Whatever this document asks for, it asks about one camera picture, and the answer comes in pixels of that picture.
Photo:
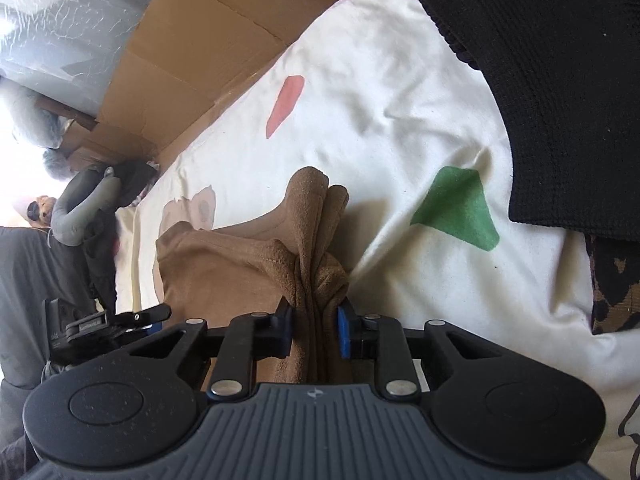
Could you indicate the white fluffy plush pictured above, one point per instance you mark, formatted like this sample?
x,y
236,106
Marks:
x,y
30,110

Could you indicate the brown teddy bear plush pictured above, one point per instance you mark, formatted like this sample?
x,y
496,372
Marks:
x,y
45,207

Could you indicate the crumpled black garment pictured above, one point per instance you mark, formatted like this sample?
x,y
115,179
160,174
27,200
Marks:
x,y
102,260

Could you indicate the cream bear printed bed sheet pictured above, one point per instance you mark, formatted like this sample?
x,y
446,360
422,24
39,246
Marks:
x,y
390,135

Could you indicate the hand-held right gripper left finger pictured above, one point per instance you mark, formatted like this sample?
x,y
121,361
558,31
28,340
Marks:
x,y
285,330

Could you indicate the dark grey pillow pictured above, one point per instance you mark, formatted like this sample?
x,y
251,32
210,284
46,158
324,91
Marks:
x,y
30,280

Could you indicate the folded black sweater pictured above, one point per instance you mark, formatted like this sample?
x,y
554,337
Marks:
x,y
550,85

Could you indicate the grey neck pillow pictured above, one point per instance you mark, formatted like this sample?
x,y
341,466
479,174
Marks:
x,y
75,210

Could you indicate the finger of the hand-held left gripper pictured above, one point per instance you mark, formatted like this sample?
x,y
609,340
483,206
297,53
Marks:
x,y
155,329
145,315

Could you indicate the grey plastic-wrapped board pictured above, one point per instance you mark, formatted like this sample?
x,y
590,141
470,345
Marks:
x,y
75,25

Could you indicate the brown cardboard sheet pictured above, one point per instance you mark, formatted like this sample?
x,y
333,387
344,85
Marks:
x,y
200,50

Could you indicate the brown printed t-shirt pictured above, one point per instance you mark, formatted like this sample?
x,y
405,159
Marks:
x,y
225,270

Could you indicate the leopard print cloth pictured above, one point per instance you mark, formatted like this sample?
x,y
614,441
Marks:
x,y
615,285

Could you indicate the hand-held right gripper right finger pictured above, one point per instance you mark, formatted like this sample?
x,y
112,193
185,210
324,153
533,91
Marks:
x,y
344,335

